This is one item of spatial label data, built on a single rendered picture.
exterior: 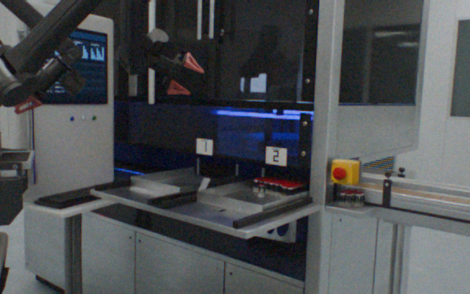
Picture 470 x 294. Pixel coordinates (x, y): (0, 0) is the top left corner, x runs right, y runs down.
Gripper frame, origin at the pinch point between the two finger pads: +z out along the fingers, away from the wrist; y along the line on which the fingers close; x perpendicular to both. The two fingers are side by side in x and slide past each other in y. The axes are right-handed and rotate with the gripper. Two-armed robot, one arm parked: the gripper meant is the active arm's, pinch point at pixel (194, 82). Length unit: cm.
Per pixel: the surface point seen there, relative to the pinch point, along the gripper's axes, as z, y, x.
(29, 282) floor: -11, -204, 40
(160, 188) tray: 6.4, -33.9, -17.5
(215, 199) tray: 18.8, -16.7, -31.4
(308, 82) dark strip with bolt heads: 30.9, 21.4, -4.0
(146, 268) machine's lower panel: 27, -95, -4
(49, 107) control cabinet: -39, -47, 15
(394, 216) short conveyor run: 70, 9, -34
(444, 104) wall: 351, -38, 327
